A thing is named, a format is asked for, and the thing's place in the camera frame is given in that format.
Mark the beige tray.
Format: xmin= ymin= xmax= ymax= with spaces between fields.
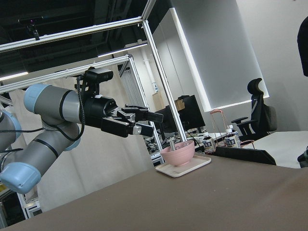
xmin=155 ymin=155 xmax=211 ymax=178

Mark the copper wire bottle rack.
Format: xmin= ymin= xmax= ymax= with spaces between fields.
xmin=210 ymin=109 xmax=255 ymax=149

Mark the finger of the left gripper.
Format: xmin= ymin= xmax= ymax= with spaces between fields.
xmin=132 ymin=123 xmax=154 ymax=137
xmin=120 ymin=104 xmax=164 ymax=123

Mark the black office chair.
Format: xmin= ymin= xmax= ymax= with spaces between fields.
xmin=232 ymin=78 xmax=277 ymax=141

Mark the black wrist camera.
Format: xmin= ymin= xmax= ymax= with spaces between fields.
xmin=79 ymin=67 xmax=114 ymax=98

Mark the labelled drink bottle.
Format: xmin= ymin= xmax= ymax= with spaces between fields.
xmin=224 ymin=125 xmax=241 ymax=148
xmin=203 ymin=132 xmax=216 ymax=154

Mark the aluminium frame post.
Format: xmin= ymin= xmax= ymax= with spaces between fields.
xmin=0 ymin=0 xmax=188 ymax=142

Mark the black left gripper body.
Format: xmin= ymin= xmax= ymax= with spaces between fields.
xmin=84 ymin=96 xmax=131 ymax=138

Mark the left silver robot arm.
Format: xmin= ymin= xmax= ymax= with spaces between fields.
xmin=0 ymin=84 xmax=163 ymax=194

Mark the pink bowl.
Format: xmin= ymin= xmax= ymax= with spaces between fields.
xmin=160 ymin=140 xmax=195 ymax=166

